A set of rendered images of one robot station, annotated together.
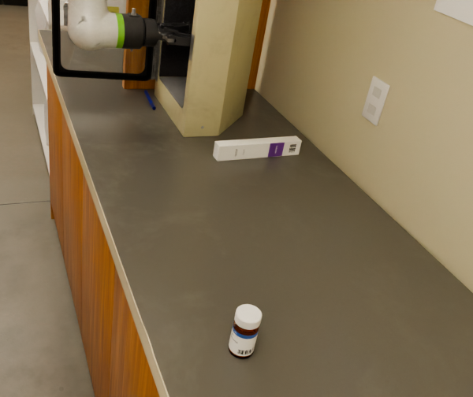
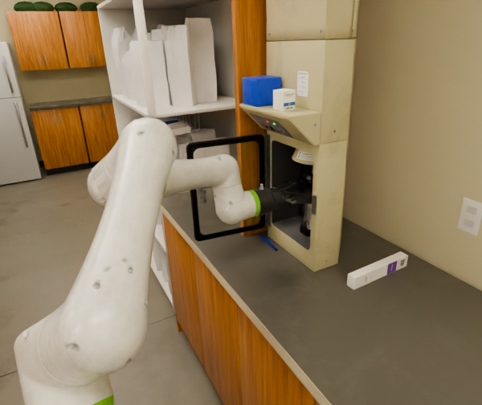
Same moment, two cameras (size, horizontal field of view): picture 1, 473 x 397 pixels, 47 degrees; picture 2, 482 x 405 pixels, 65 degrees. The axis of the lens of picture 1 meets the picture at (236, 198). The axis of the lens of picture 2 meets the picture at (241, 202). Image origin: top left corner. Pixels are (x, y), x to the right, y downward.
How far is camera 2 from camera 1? 0.50 m
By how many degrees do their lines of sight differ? 8
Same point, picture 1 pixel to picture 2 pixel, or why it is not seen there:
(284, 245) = (467, 369)
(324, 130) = (414, 239)
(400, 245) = not seen: outside the picture
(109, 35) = (250, 210)
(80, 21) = (228, 206)
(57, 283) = (202, 390)
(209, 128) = (331, 260)
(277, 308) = not seen: outside the picture
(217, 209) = (388, 343)
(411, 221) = not seen: outside the picture
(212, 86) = (331, 229)
